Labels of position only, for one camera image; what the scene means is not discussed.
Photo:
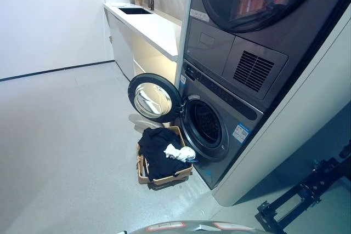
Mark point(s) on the black rectangular sink basin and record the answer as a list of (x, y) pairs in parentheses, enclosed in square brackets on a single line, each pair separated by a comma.
[(134, 10)]

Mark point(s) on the white cloth garment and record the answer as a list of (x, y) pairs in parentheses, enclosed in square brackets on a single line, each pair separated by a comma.
[(183, 153)]

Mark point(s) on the grey stacked tumble dryer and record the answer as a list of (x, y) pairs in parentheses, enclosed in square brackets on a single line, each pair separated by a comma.
[(208, 39)]

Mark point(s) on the black metal stand frame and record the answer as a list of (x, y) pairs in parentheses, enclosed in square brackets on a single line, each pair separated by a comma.
[(310, 187)]

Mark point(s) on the white appliance cabinet surround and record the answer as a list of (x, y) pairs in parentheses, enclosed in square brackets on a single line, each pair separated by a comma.
[(288, 149)]

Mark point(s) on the round washing machine door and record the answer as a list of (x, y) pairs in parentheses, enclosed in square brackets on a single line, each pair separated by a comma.
[(153, 99)]

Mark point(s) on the white dryer sticker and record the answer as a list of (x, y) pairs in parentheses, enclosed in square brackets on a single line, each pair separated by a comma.
[(198, 14)]

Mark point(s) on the woven tan laundry basket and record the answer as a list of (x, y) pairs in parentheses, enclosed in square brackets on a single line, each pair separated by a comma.
[(179, 133)]

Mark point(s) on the black garment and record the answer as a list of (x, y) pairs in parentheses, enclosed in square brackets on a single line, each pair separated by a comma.
[(156, 149)]

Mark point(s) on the grey robot torso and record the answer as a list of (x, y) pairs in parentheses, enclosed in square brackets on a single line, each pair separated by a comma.
[(192, 228)]

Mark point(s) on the white counter cabinet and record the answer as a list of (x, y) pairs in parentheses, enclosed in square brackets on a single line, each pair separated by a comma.
[(153, 31)]

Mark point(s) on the grey front-load washing machine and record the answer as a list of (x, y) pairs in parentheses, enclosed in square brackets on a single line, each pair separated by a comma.
[(208, 171)]

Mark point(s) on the blue white energy label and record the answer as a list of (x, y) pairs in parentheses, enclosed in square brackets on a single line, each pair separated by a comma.
[(241, 132)]

